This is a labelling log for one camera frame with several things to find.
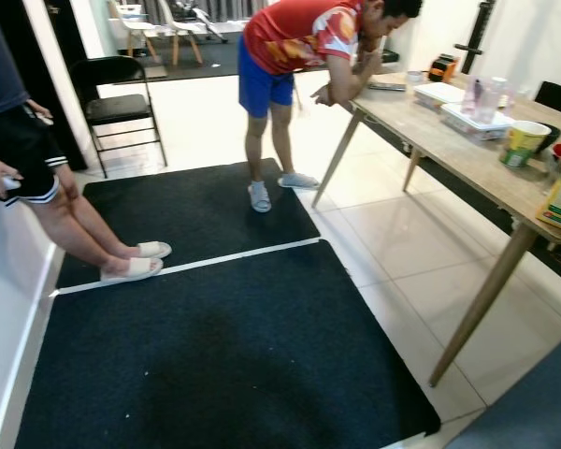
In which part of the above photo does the person in dark shirt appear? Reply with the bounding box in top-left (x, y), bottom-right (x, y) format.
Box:
top-left (0, 0), bottom-right (172, 285)

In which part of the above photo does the black folding chair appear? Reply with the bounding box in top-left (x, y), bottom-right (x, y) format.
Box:
top-left (70, 56), bottom-right (167, 180)

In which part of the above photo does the dark floor mat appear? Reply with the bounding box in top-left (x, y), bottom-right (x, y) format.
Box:
top-left (14, 240), bottom-right (441, 449)
top-left (56, 157), bottom-right (321, 289)

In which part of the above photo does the white chair with wooden legs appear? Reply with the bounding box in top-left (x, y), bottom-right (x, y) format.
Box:
top-left (154, 0), bottom-right (207, 66)
top-left (108, 0), bottom-right (160, 57)

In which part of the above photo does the person in red shirt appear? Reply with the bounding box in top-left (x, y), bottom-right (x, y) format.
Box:
top-left (237, 0), bottom-right (424, 214)

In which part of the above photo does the grey flat tablet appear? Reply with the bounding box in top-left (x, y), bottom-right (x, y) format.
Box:
top-left (367, 80), bottom-right (409, 93)

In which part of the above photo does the wooden table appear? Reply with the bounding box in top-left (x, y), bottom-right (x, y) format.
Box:
top-left (311, 70), bottom-right (561, 387)

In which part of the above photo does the white flat box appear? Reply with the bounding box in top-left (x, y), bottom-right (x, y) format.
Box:
top-left (413, 81), bottom-right (468, 109)

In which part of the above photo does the orange black device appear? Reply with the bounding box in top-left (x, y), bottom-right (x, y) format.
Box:
top-left (428, 54), bottom-right (459, 83)

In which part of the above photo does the clear plastic food container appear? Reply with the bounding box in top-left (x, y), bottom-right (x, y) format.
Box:
top-left (442, 103), bottom-right (515, 143)

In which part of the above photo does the clear plastic jug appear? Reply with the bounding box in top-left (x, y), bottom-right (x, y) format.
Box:
top-left (460, 77), bottom-right (511, 124)

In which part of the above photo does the black metal stand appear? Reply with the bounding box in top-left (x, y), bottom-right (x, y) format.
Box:
top-left (453, 0), bottom-right (498, 76)

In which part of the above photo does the black mug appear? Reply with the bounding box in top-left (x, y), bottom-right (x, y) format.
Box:
top-left (538, 126), bottom-right (561, 155)

